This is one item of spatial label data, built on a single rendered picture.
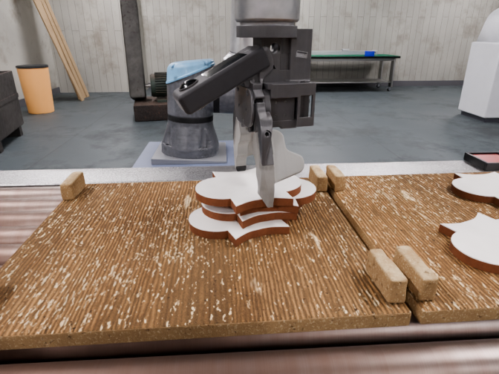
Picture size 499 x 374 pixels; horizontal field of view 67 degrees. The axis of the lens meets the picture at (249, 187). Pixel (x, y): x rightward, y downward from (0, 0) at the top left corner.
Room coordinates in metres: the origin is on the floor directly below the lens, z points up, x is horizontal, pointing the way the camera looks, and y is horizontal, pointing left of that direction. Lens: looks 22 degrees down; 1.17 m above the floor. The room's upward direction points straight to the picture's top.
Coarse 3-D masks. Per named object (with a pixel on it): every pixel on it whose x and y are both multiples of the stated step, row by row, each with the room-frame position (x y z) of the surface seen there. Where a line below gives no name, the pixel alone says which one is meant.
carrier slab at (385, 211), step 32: (352, 192) 0.55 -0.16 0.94; (384, 192) 0.55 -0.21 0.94; (416, 192) 0.55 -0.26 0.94; (448, 192) 0.55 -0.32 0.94; (352, 224) 0.46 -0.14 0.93; (384, 224) 0.44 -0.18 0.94; (416, 224) 0.44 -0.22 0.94; (448, 256) 0.37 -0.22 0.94; (448, 288) 0.31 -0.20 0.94; (480, 288) 0.31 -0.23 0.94; (448, 320) 0.28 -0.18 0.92; (480, 320) 0.28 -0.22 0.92
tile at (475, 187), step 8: (456, 176) 0.60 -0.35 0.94; (464, 176) 0.59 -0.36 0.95; (472, 176) 0.59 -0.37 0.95; (480, 176) 0.59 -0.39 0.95; (488, 176) 0.59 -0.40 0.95; (496, 176) 0.59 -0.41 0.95; (456, 184) 0.56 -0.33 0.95; (464, 184) 0.56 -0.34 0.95; (472, 184) 0.56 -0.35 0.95; (480, 184) 0.56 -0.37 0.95; (488, 184) 0.56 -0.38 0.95; (496, 184) 0.56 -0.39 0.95; (456, 192) 0.54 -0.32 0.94; (464, 192) 0.53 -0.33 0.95; (472, 192) 0.52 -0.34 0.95; (480, 192) 0.52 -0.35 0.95; (488, 192) 0.52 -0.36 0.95; (496, 192) 0.52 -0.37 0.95; (472, 200) 0.52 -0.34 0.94; (480, 200) 0.51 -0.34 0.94; (488, 200) 0.51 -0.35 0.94; (496, 200) 0.50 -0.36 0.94
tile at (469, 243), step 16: (448, 224) 0.42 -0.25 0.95; (464, 224) 0.42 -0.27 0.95; (480, 224) 0.42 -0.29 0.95; (496, 224) 0.42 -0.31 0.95; (464, 240) 0.38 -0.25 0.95; (480, 240) 0.38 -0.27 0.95; (496, 240) 0.38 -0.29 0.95; (464, 256) 0.35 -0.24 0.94; (480, 256) 0.35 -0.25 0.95; (496, 256) 0.35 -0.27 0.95; (496, 272) 0.33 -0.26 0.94
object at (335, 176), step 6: (330, 168) 0.59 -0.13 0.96; (336, 168) 0.59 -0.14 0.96; (330, 174) 0.58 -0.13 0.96; (336, 174) 0.56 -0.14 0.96; (342, 174) 0.56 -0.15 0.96; (330, 180) 0.58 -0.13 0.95; (336, 180) 0.55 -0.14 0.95; (342, 180) 0.55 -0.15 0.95; (336, 186) 0.55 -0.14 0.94; (342, 186) 0.55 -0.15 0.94
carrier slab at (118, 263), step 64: (128, 192) 0.55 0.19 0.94; (192, 192) 0.55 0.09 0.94; (320, 192) 0.55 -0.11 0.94; (64, 256) 0.37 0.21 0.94; (128, 256) 0.37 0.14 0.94; (192, 256) 0.37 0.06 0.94; (256, 256) 0.37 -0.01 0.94; (320, 256) 0.37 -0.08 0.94; (0, 320) 0.26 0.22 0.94; (64, 320) 0.26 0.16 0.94; (128, 320) 0.26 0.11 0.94; (192, 320) 0.26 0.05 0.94; (256, 320) 0.26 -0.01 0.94; (320, 320) 0.27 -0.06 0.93; (384, 320) 0.27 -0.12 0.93
